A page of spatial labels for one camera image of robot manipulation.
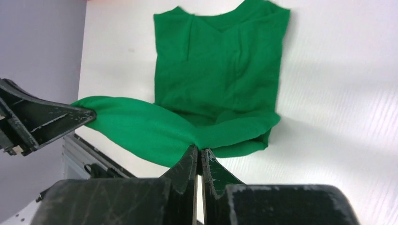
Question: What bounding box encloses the aluminium frame rail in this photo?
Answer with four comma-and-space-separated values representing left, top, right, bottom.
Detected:
62, 134, 135, 179

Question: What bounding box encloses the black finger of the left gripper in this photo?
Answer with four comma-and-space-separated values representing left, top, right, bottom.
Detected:
0, 78, 96, 156

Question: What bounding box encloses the green t-shirt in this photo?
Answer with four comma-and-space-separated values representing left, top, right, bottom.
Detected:
74, 0, 290, 167

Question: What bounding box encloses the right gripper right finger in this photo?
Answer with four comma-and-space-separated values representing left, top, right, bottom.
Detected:
201, 149, 243, 225

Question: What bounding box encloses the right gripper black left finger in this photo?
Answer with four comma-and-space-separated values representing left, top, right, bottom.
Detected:
161, 145, 198, 225

